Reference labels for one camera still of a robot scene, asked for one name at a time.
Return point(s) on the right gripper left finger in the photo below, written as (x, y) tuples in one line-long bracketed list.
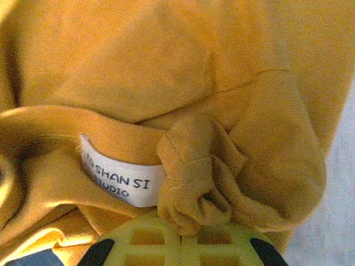
[(122, 249)]

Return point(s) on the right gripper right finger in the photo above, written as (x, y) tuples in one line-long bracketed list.
[(238, 249)]

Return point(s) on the yellow t-shirt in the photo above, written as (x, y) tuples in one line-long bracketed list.
[(166, 69)]

